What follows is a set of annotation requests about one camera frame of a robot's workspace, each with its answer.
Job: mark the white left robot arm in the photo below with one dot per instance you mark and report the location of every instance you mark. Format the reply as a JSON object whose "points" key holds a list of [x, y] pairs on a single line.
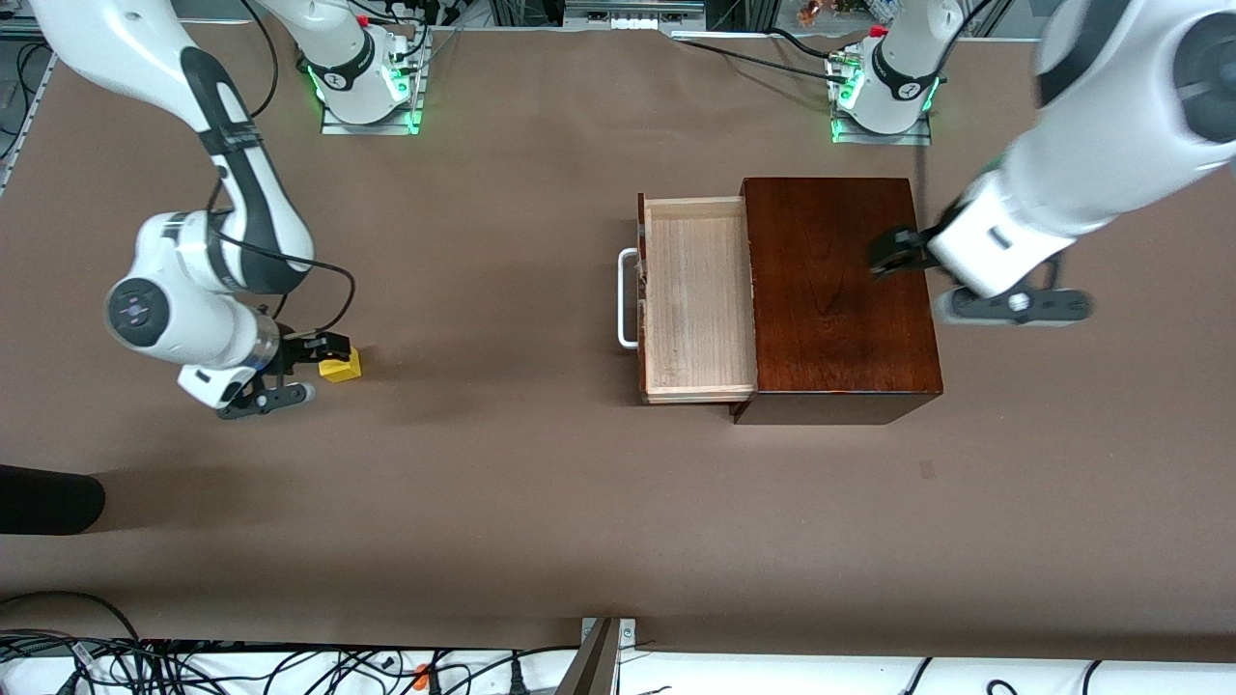
{"points": [[1091, 145]]}

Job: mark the aluminium edge rail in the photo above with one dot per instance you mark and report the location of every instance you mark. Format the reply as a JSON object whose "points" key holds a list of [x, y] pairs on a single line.
{"points": [[29, 108]]}

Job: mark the white power strip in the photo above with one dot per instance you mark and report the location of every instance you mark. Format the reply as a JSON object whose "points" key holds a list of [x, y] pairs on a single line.
{"points": [[633, 23]]}

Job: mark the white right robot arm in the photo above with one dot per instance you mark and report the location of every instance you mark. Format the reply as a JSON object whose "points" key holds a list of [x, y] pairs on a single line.
{"points": [[241, 193]]}

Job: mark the yellow cube block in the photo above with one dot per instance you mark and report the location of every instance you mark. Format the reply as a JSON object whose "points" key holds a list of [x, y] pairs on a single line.
{"points": [[344, 373]]}

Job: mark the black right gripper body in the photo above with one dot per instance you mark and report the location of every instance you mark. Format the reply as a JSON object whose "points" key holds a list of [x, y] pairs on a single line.
{"points": [[295, 349]]}

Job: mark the aluminium frame bracket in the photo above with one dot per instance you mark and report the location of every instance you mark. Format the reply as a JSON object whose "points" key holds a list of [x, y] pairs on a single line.
{"points": [[594, 671]]}

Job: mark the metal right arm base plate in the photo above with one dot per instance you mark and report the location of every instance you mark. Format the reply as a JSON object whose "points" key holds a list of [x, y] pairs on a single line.
{"points": [[372, 127]]}

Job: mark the black cylindrical object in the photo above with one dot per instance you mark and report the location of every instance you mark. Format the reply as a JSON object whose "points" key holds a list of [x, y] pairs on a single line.
{"points": [[48, 500]]}

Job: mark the dark brown wooden cabinet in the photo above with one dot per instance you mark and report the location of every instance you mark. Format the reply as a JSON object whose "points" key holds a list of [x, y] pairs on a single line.
{"points": [[840, 319]]}

